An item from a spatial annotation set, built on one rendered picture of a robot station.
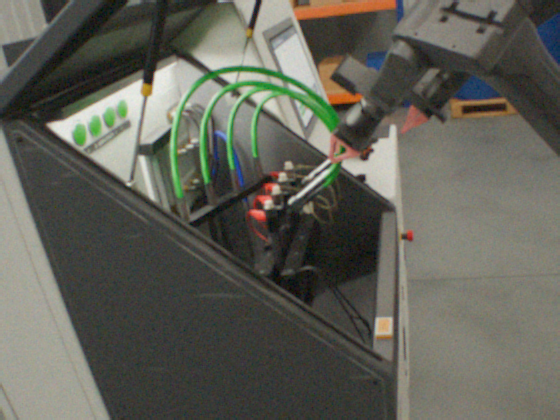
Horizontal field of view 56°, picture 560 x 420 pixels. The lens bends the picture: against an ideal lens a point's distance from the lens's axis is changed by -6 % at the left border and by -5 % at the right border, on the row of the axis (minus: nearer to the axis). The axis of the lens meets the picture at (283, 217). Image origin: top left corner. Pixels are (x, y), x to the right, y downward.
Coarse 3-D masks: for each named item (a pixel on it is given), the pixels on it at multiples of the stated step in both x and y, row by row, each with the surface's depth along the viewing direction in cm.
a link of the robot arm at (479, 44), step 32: (416, 0) 54; (448, 0) 51; (480, 0) 49; (512, 0) 46; (416, 32) 52; (448, 32) 49; (480, 32) 48; (512, 32) 47; (448, 64) 52; (480, 64) 47; (512, 64) 48; (544, 64) 49; (512, 96) 52; (544, 96) 50; (544, 128) 54
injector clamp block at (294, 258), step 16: (304, 224) 143; (288, 240) 142; (304, 240) 135; (272, 256) 130; (288, 256) 129; (304, 256) 129; (272, 272) 124; (288, 272) 122; (304, 272) 128; (288, 288) 123; (304, 288) 127
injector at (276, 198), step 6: (276, 198) 127; (282, 198) 127; (276, 204) 127; (282, 210) 128; (288, 210) 129; (282, 216) 129; (288, 216) 129; (282, 222) 130; (282, 234) 131; (282, 240) 132; (282, 246) 133; (288, 246) 133; (288, 252) 133
